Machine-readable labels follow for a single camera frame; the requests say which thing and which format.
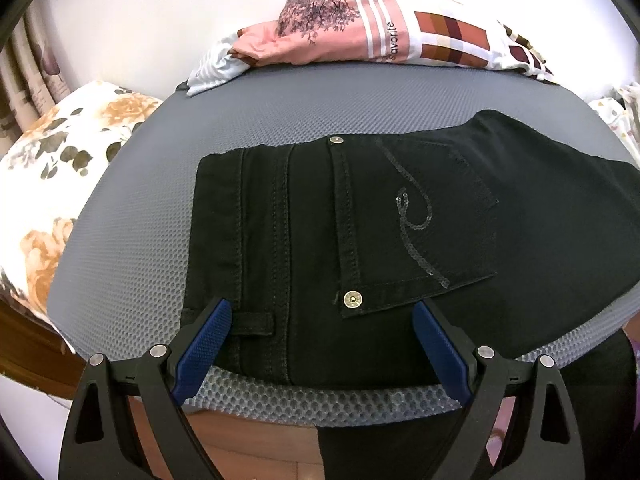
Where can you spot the white floral cloth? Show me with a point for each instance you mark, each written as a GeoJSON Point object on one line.
{"type": "Point", "coordinates": [620, 120]}

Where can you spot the floral pillow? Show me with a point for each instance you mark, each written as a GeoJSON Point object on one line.
{"type": "Point", "coordinates": [50, 185]}

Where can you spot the grey mesh mat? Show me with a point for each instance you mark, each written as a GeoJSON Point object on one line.
{"type": "Point", "coordinates": [150, 160]}

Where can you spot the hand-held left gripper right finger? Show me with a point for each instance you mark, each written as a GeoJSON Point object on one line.
{"type": "Point", "coordinates": [437, 342]}

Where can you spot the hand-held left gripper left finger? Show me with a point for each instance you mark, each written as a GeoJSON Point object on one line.
{"type": "Point", "coordinates": [205, 340]}

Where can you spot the white striped cloth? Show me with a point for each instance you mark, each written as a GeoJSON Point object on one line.
{"type": "Point", "coordinates": [215, 67]}

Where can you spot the person's dark clothed leg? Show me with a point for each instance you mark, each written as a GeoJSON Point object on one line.
{"type": "Point", "coordinates": [600, 410]}

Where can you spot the beige patterned curtain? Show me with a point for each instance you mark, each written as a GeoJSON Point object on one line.
{"type": "Point", "coordinates": [30, 75]}

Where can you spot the pink striped quilt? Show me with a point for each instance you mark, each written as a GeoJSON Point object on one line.
{"type": "Point", "coordinates": [350, 35]}

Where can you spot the black pants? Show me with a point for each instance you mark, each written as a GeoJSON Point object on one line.
{"type": "Point", "coordinates": [300, 210]}

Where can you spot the wooden bed frame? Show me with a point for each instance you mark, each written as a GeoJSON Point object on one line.
{"type": "Point", "coordinates": [25, 340]}

